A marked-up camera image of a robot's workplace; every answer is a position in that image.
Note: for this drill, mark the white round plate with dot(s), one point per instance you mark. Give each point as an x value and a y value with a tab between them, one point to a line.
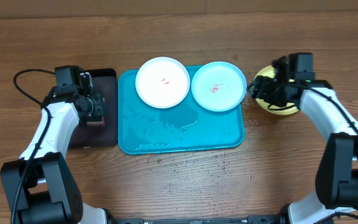
162	82

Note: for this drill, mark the green and pink sponge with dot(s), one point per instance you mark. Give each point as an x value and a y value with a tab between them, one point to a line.
96	123

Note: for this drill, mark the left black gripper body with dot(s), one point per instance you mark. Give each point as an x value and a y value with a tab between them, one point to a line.
88	112

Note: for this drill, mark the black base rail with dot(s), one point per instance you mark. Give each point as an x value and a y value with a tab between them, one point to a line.
191	221

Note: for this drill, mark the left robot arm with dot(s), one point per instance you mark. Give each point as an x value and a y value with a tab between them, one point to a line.
39	186

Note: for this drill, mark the light blue round plate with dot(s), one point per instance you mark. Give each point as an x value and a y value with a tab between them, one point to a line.
218	86

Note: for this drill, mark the yellow-green round plate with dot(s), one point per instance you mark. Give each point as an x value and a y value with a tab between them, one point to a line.
288	109

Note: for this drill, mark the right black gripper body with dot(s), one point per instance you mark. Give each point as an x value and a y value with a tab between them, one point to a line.
273	93

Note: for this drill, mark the black rectangular tray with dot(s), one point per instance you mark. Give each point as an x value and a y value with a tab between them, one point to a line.
104	82

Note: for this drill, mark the teal plastic serving tray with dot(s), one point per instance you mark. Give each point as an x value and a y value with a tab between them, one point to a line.
143	129

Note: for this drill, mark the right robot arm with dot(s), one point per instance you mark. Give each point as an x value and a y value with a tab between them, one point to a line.
335	194

